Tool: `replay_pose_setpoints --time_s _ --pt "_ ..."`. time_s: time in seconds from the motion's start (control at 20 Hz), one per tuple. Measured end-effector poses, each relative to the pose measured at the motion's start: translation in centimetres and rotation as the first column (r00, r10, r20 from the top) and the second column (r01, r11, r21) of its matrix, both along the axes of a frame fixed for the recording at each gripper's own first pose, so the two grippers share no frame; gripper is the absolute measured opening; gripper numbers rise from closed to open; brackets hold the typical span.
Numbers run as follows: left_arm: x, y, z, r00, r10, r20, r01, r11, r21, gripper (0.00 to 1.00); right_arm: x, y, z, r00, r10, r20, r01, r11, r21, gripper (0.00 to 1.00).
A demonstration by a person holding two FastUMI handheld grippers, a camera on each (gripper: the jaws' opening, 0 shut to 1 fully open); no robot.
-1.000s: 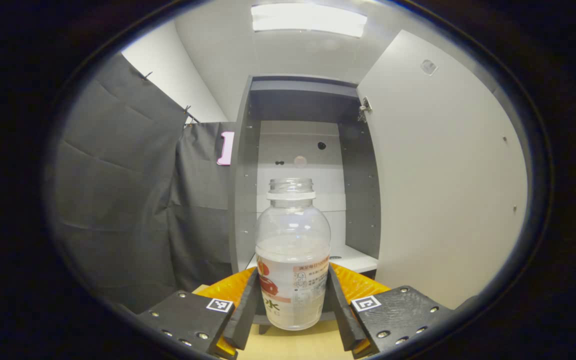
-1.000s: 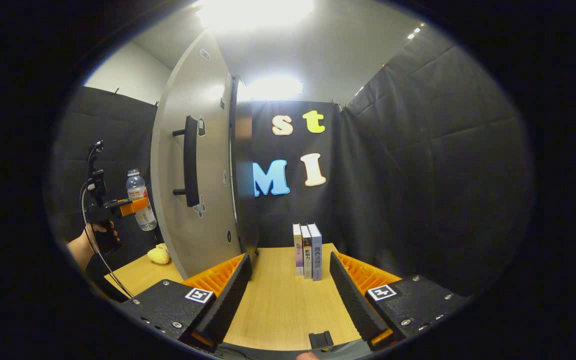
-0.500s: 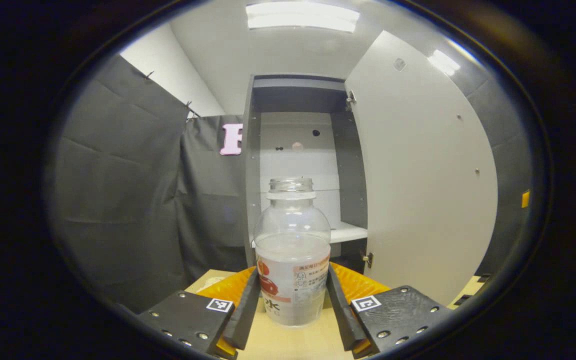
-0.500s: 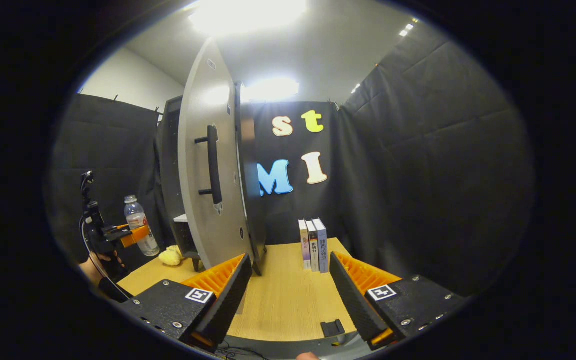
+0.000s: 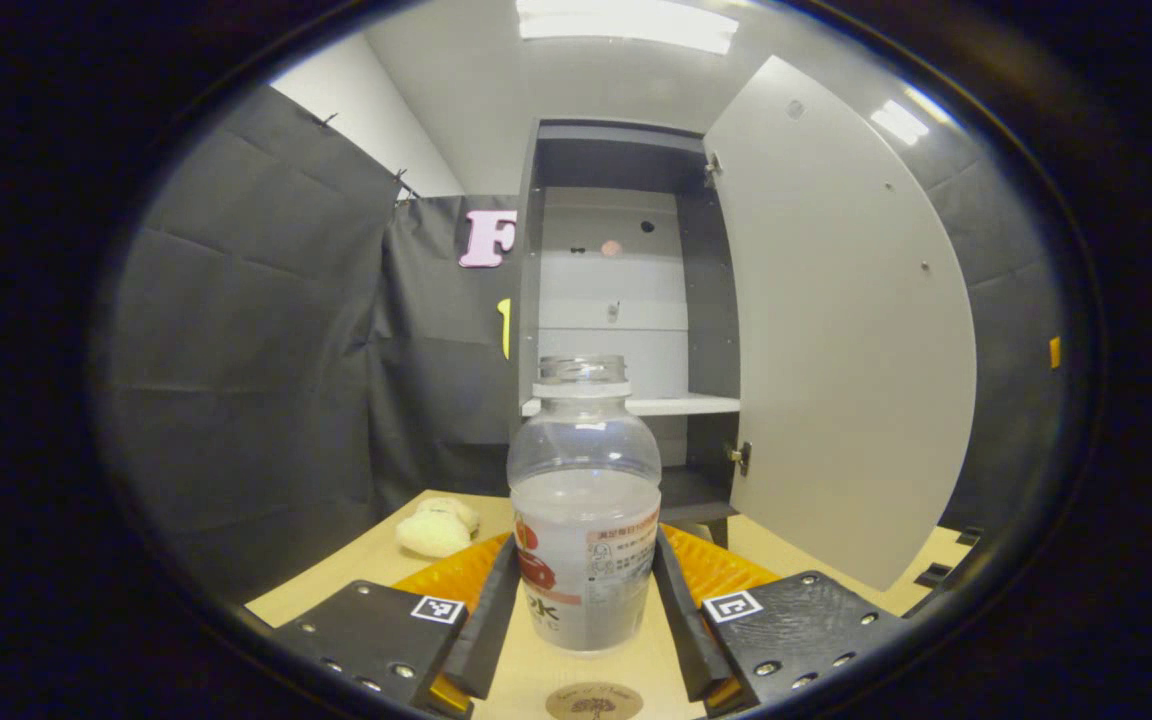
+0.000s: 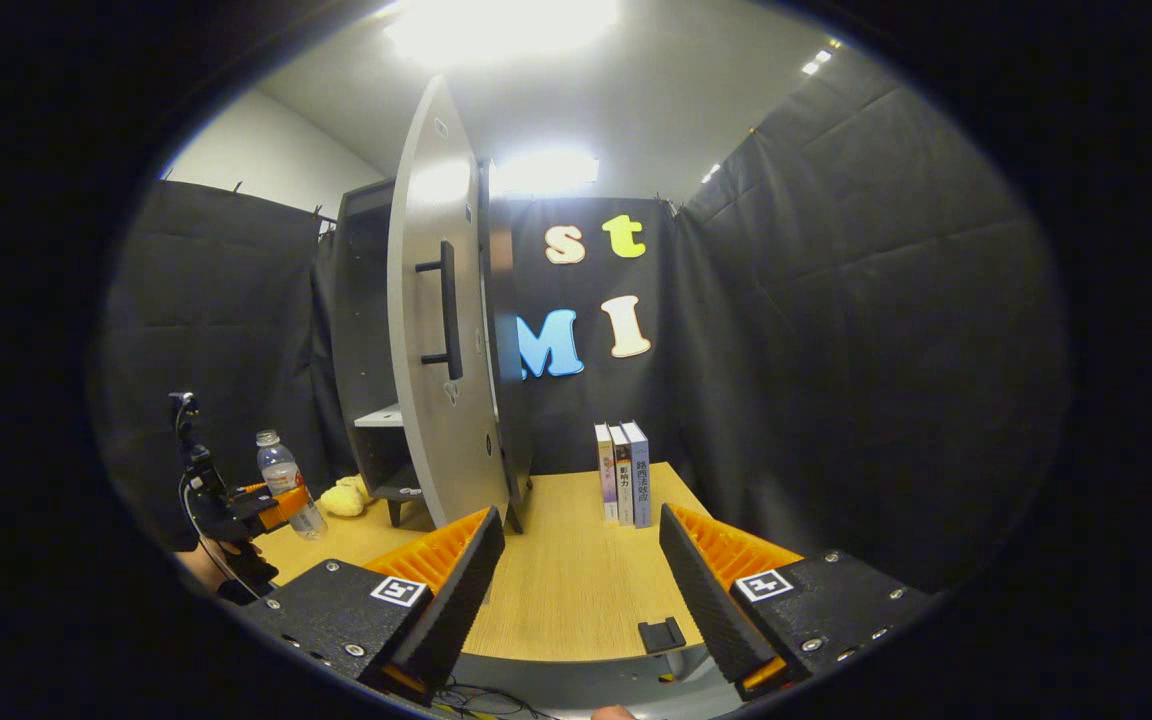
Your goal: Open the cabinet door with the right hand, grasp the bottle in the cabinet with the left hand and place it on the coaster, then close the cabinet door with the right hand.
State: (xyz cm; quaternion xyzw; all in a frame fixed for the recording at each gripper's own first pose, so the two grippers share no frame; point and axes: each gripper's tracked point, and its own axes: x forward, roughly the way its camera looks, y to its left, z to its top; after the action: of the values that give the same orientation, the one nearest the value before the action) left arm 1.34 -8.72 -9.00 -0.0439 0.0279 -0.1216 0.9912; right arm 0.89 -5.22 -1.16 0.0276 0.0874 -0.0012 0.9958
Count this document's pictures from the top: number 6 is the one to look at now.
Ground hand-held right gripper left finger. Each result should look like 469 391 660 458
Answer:
236 505 505 706

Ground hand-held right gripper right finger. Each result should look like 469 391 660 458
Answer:
658 503 937 701

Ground clear plastic bottle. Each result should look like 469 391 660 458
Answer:
256 429 329 542

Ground dark cabinet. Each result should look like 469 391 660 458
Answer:
329 160 537 534

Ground black door handle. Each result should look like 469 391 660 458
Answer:
415 240 464 382

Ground black table clamp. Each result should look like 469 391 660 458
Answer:
637 617 687 656

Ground yellow plush toy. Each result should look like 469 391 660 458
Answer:
319 475 377 518

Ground grey blue spine book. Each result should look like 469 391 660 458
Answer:
620 420 653 529

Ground black backdrop cloth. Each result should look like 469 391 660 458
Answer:
96 50 1072 601

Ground large ceiling light panel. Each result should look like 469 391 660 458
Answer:
381 0 622 69

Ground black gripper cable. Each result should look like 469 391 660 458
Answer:
181 478 269 603

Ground black floor cables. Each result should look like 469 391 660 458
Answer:
433 680 537 720

